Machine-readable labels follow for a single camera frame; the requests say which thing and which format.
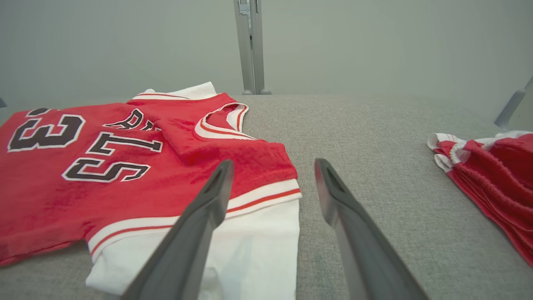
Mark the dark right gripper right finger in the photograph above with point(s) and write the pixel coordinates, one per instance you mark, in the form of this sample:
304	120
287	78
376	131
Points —
362	246

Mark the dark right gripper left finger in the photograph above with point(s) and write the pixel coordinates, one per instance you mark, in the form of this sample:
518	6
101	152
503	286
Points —
191	241

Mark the red Bulls basketball jersey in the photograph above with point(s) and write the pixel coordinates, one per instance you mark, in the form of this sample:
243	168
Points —
125	200

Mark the red Bulls basketball shorts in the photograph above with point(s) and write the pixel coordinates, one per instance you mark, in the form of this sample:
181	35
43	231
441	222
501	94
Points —
499	179

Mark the slanted grey metal leg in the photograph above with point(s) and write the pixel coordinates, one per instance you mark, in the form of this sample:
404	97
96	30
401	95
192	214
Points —
510	108

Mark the grey partition post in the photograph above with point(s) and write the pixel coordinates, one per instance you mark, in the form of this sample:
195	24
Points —
259	62
243	62

